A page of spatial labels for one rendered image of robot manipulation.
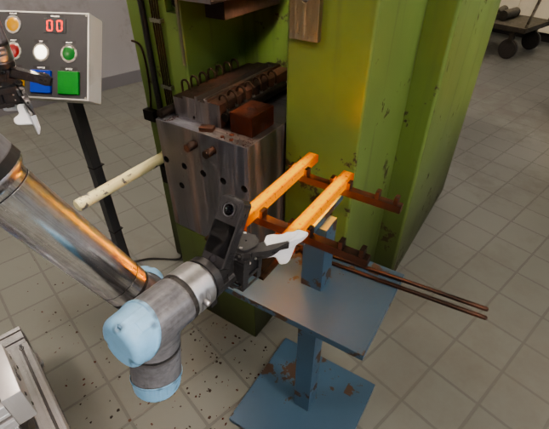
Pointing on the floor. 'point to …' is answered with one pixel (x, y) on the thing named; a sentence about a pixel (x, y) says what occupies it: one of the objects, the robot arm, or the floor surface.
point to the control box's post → (96, 171)
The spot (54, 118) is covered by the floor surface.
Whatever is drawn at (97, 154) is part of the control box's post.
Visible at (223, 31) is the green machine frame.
